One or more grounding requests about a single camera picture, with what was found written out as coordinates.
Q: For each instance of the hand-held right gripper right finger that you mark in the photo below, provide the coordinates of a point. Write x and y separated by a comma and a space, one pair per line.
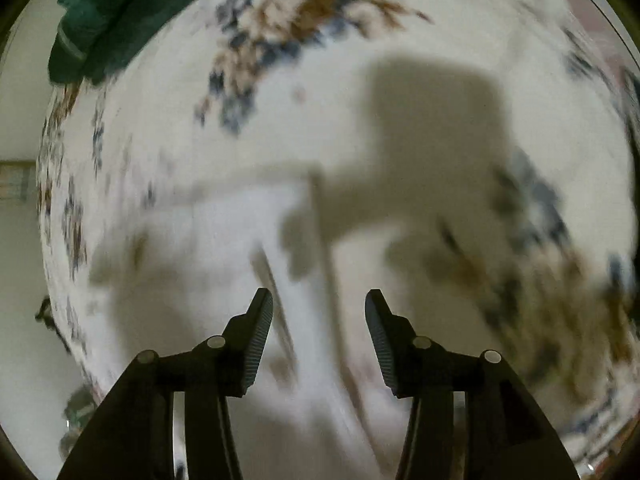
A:
382, 342

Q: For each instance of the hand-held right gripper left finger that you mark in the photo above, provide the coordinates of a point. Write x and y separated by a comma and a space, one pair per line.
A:
257, 340

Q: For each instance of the dark green cloth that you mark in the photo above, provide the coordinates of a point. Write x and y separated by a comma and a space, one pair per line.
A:
107, 15

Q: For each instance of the white floral bed sheet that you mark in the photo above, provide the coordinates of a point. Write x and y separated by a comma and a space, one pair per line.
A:
350, 110

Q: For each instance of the white small garment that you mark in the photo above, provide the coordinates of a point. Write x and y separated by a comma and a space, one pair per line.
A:
320, 270

